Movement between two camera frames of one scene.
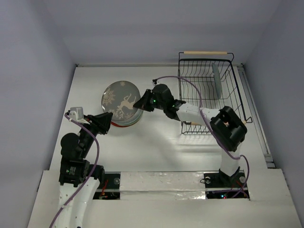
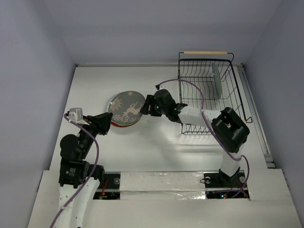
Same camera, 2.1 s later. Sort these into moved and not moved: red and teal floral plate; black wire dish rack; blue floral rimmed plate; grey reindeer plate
Moved: grey reindeer plate
Not moved: blue floral rimmed plate; red and teal floral plate; black wire dish rack
